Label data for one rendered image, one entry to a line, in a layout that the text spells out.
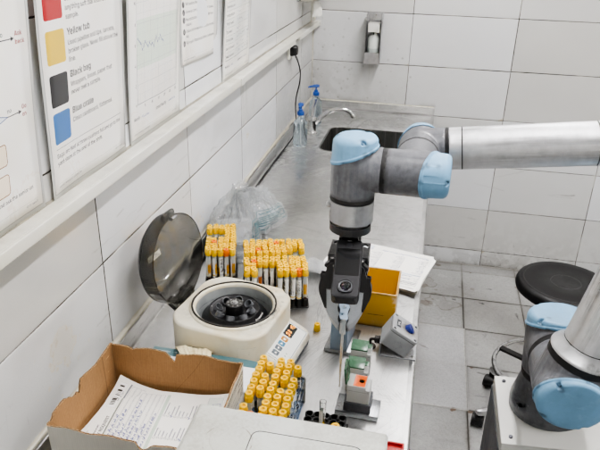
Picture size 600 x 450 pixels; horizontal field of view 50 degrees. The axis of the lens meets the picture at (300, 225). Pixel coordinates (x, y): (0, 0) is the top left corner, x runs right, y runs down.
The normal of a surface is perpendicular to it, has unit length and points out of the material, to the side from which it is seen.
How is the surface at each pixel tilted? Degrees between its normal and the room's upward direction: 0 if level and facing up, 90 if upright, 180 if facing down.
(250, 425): 0
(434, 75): 90
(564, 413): 97
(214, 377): 89
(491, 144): 66
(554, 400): 97
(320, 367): 0
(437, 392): 0
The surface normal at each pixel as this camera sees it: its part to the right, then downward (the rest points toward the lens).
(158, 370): -0.21, 0.38
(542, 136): -0.23, -0.26
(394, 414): 0.02, -0.90
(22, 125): 0.98, 0.15
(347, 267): -0.06, -0.59
